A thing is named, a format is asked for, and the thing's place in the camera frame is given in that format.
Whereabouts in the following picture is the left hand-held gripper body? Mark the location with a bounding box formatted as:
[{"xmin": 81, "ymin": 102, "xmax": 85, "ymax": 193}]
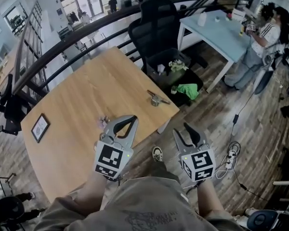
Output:
[{"xmin": 93, "ymin": 133, "xmax": 135, "ymax": 180}]

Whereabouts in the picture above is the black swivel chair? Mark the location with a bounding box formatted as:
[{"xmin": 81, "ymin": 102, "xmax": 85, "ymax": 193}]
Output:
[{"xmin": 0, "ymin": 73, "xmax": 32, "ymax": 136}]

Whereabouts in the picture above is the white flower bouquet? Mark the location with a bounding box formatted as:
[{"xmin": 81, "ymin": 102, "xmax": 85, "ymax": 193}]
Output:
[{"xmin": 168, "ymin": 59, "xmax": 189, "ymax": 73}]

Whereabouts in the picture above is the person's olive shirt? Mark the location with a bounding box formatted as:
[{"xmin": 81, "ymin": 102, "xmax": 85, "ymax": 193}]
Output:
[{"xmin": 33, "ymin": 161, "xmax": 243, "ymax": 231}]

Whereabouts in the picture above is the black mesh office chair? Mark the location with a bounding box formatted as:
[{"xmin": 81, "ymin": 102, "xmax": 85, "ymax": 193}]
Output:
[{"xmin": 127, "ymin": 0, "xmax": 208, "ymax": 81}]

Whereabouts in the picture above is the light blue table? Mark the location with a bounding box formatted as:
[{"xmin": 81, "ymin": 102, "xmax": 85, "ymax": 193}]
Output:
[{"xmin": 177, "ymin": 9, "xmax": 256, "ymax": 94}]

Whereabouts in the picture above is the black framed picture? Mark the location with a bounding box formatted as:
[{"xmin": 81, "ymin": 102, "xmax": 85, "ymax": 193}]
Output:
[{"xmin": 30, "ymin": 113, "xmax": 51, "ymax": 144}]

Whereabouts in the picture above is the white cardboard box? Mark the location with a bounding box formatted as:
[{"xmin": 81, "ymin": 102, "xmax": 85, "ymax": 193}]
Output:
[{"xmin": 232, "ymin": 7, "xmax": 248, "ymax": 22}]

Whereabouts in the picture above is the dark curved railing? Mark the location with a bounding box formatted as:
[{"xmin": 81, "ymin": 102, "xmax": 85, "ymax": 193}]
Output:
[{"xmin": 11, "ymin": 0, "xmax": 252, "ymax": 98}]

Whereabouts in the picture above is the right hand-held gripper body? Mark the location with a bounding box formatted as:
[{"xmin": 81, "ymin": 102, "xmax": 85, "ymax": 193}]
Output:
[{"xmin": 181, "ymin": 145, "xmax": 216, "ymax": 183}]

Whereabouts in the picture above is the black open box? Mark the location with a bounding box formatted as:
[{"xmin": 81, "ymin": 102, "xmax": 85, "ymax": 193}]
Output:
[{"xmin": 145, "ymin": 48, "xmax": 192, "ymax": 82}]

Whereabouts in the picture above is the black cable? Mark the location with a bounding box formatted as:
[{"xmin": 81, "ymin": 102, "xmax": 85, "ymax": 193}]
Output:
[{"xmin": 230, "ymin": 168, "xmax": 276, "ymax": 198}]

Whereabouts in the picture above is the white and blue machine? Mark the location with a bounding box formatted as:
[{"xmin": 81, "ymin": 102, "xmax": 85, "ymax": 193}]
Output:
[{"xmin": 244, "ymin": 208, "xmax": 289, "ymax": 231}]

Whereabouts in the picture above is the person's shoe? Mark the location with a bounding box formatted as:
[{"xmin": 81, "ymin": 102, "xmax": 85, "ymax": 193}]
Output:
[{"xmin": 152, "ymin": 146, "xmax": 164, "ymax": 163}]

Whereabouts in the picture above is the white power strip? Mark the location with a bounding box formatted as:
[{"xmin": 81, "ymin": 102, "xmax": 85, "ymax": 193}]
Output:
[{"xmin": 224, "ymin": 150, "xmax": 239, "ymax": 171}]

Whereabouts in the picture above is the black bag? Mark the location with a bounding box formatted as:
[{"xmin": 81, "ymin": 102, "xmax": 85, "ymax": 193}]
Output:
[{"xmin": 162, "ymin": 67, "xmax": 205, "ymax": 107}]

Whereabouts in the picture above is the white cable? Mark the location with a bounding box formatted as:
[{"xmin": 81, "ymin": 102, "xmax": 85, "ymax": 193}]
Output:
[{"xmin": 215, "ymin": 141, "xmax": 242, "ymax": 180}]

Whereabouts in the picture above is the small purple flower ornament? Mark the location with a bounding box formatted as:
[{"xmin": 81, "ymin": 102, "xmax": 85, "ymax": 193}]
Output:
[{"xmin": 96, "ymin": 115, "xmax": 111, "ymax": 130}]

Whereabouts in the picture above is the person's right forearm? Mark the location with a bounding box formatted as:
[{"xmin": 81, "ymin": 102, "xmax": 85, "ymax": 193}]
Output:
[{"xmin": 196, "ymin": 180, "xmax": 226, "ymax": 219}]

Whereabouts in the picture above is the green cloth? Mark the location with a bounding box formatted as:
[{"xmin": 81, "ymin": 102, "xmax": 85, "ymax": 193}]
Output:
[{"xmin": 176, "ymin": 83, "xmax": 200, "ymax": 101}]

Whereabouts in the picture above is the person's left forearm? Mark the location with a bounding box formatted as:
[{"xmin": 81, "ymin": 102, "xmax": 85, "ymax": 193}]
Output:
[{"xmin": 68, "ymin": 171, "xmax": 113, "ymax": 227}]

